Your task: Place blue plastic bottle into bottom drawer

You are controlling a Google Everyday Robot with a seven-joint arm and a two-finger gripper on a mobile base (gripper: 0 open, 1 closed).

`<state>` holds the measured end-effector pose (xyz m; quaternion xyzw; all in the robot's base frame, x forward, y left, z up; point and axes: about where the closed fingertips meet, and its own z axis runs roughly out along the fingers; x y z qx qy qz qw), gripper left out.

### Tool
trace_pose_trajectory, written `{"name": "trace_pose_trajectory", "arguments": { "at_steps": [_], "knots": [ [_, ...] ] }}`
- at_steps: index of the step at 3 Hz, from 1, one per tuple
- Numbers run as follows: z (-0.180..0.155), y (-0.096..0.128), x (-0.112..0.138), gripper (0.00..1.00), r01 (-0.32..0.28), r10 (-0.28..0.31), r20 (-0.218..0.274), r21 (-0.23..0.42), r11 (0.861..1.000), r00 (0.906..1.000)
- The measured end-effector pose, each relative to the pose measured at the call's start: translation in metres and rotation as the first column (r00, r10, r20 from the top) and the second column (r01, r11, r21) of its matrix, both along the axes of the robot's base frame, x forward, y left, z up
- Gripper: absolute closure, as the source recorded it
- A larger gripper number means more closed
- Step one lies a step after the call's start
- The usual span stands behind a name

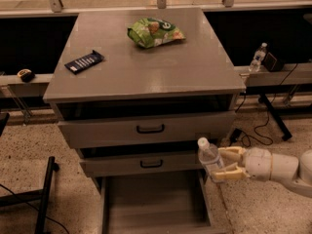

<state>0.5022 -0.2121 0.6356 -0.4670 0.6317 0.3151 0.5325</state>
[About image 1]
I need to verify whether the small background water bottle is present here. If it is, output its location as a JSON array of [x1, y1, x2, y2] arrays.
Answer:
[[249, 43, 267, 72]]

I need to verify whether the bottom open grey drawer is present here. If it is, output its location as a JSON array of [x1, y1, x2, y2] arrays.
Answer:
[[98, 170, 226, 234]]

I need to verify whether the top grey drawer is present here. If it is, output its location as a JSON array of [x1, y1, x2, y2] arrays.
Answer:
[[58, 111, 235, 149]]

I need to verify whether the small black box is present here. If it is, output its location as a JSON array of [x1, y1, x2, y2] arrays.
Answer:
[[263, 52, 284, 72]]

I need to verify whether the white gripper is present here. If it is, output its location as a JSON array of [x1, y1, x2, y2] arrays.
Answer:
[[212, 146, 272, 181]]

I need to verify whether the dark blue snack bar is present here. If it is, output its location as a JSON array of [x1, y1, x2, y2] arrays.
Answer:
[[64, 51, 104, 74]]

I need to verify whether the grey drawer cabinet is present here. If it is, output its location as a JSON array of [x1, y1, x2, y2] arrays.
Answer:
[[42, 7, 247, 234]]

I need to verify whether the black stand frame left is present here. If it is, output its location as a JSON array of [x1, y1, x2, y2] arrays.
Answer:
[[0, 112, 60, 234]]

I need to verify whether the black yellow tape measure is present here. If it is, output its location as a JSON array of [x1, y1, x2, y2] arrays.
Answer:
[[18, 69, 35, 82]]

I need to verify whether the black power adapter with cable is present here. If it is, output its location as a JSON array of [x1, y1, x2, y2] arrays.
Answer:
[[220, 62, 299, 153]]

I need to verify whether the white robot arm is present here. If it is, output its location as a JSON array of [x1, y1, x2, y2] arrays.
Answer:
[[211, 146, 312, 198]]

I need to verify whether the clear plastic water bottle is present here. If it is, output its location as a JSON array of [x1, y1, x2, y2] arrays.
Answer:
[[197, 137, 224, 182]]

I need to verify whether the green chip bag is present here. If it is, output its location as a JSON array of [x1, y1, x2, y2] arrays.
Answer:
[[127, 18, 186, 49]]

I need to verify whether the middle grey drawer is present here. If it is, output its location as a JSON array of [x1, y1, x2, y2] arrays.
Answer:
[[80, 150, 203, 177]]

